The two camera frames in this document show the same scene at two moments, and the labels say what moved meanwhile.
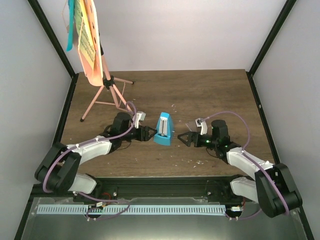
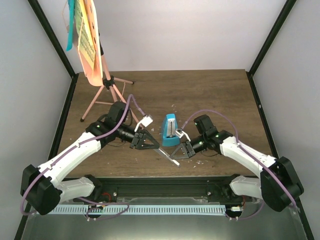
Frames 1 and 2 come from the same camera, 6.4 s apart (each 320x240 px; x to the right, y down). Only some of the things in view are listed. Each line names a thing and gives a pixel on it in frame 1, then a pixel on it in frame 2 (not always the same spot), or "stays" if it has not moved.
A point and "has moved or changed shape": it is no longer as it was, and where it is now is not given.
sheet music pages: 85,42 stays
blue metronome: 165,131 has moved or changed shape
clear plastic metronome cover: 193,126 to 164,154
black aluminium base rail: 215,187 stays
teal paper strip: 71,21 stays
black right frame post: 277,25 stays
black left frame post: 49,32 stays
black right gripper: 190,137 to 183,146
